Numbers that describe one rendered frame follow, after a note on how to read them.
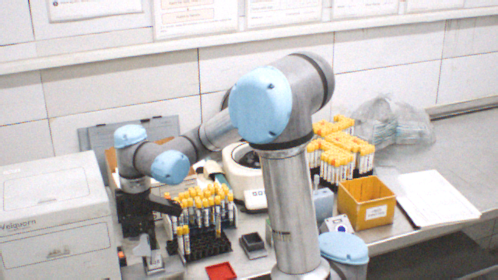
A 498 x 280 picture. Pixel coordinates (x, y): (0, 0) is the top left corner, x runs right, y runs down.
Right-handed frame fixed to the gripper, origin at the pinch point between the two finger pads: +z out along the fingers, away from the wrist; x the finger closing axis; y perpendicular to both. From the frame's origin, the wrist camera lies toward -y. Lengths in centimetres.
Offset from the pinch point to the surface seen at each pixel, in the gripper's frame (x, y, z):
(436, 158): -27, -112, 9
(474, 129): -42, -143, 9
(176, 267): 2.2, -5.3, 5.0
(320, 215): -6, -52, 6
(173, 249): -8.4, -7.3, 6.9
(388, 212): 2, -71, 5
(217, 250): -4.2, -18.7, 7.4
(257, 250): -0.2, -29.3, 7.6
